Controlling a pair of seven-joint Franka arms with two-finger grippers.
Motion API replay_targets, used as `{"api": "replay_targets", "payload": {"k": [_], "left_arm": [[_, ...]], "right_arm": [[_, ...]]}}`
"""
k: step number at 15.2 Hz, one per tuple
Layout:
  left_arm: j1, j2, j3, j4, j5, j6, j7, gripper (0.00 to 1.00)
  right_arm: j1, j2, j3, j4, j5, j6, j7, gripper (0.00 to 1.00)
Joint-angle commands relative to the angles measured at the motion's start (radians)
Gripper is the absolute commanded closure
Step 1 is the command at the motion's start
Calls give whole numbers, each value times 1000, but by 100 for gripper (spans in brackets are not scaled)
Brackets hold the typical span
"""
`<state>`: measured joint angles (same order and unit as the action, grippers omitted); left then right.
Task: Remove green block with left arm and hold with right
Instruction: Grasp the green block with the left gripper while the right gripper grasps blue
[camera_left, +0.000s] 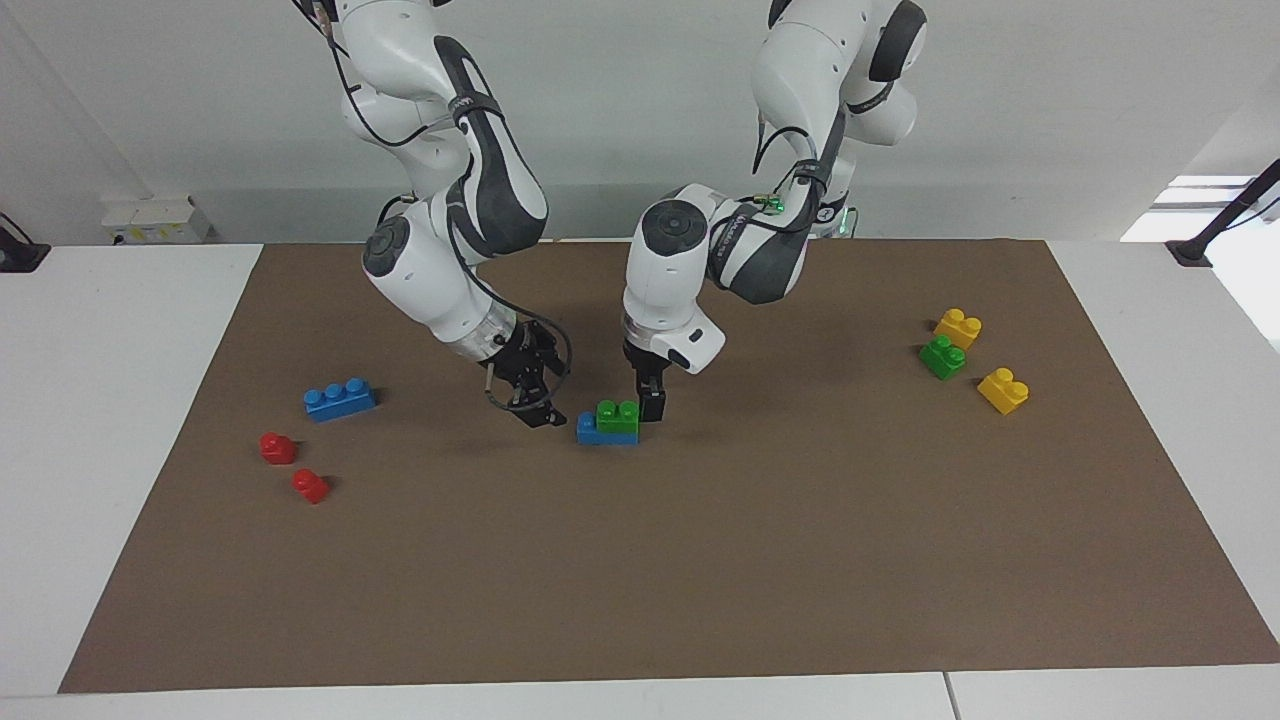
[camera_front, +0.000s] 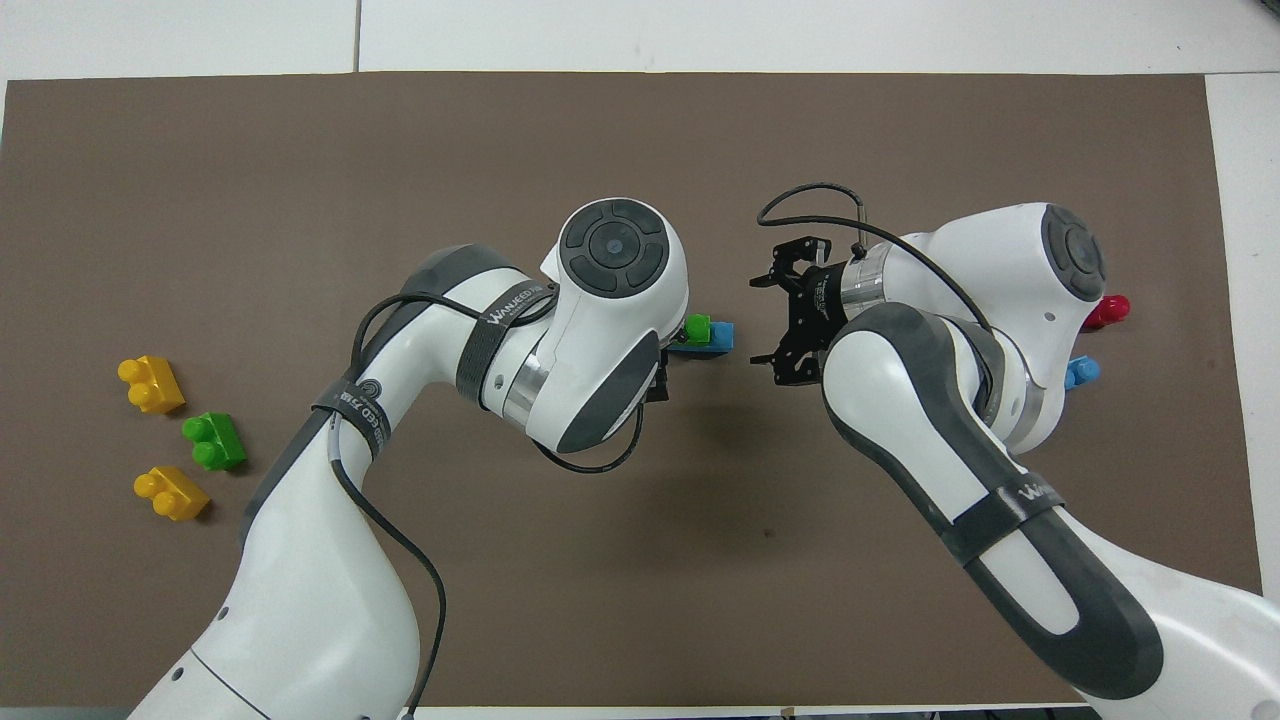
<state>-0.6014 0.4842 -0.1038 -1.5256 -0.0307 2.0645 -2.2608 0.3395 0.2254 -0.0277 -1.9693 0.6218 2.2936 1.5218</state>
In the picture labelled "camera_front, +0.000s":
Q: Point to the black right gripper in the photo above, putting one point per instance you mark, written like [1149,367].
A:
[820,310]

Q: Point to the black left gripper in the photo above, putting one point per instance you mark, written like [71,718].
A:
[660,380]

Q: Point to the green two-stud toy block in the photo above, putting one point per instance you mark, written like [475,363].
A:
[697,328]
[214,441]

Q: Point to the blue three-stud toy block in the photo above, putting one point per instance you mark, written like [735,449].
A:
[718,337]
[1082,373]

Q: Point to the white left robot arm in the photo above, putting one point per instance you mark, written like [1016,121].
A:
[320,600]

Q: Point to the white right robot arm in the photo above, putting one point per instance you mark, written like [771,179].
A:
[950,400]

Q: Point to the red one-stud toy block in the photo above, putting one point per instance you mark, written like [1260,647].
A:
[1108,312]

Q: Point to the yellow two-stud toy block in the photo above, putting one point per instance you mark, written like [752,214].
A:
[172,493]
[150,384]

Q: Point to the brown table mat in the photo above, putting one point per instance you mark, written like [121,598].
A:
[640,130]

